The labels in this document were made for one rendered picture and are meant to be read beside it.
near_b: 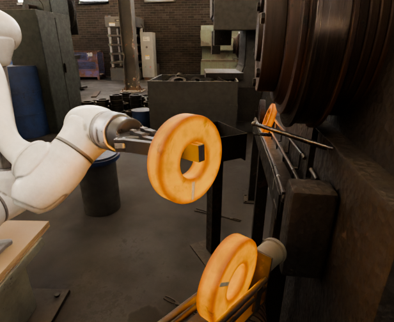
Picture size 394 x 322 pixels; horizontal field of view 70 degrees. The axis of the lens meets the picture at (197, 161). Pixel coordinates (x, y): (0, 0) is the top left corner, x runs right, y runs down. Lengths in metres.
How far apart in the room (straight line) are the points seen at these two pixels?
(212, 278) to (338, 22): 0.51
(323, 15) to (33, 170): 0.65
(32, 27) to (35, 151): 3.52
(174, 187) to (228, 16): 3.04
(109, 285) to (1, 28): 1.16
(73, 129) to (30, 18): 3.53
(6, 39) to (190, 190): 0.86
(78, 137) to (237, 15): 2.91
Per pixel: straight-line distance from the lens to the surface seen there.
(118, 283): 1.58
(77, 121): 0.70
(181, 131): 0.45
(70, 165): 0.68
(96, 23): 12.05
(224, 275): 0.48
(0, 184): 1.27
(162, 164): 0.44
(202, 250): 1.70
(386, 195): 0.54
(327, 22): 0.64
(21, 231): 1.41
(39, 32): 4.13
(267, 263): 0.59
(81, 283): 1.63
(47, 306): 1.56
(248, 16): 3.44
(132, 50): 7.79
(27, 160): 0.70
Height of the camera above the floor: 1.09
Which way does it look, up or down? 22 degrees down
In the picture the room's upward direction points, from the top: straight up
